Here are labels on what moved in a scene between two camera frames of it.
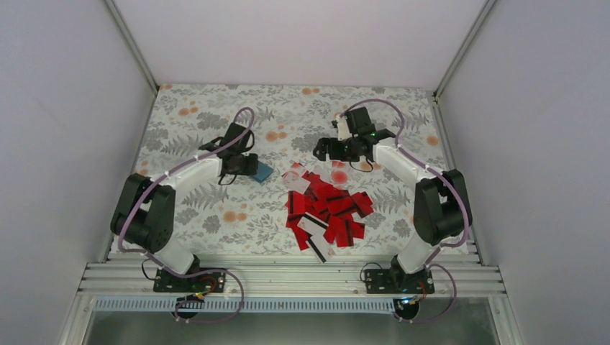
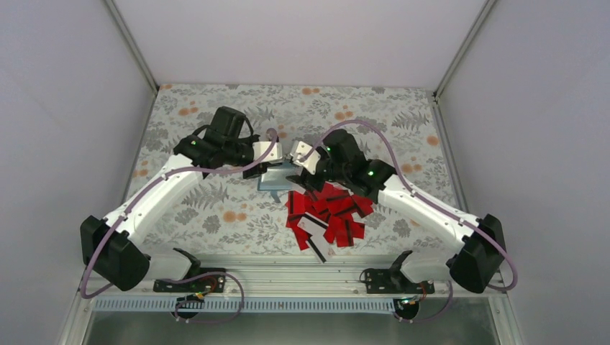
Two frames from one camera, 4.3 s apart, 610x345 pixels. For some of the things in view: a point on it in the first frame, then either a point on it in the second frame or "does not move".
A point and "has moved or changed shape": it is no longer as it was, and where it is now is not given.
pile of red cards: [327, 210] does not move
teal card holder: [263, 171] has moved or changed shape
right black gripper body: [344, 154] -> [339, 173]
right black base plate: [398, 282] does not move
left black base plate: [211, 282] does not move
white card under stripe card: [312, 225] does not move
